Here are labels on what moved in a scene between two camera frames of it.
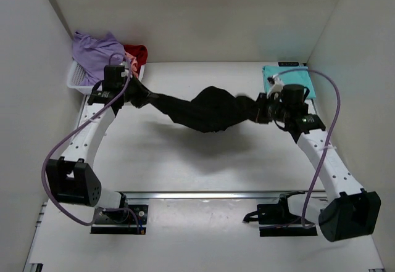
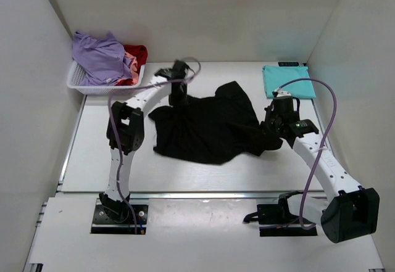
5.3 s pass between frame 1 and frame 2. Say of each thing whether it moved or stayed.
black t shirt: moved
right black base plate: stayed
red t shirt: stayed
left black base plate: stayed
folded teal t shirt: stayed
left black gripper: moved
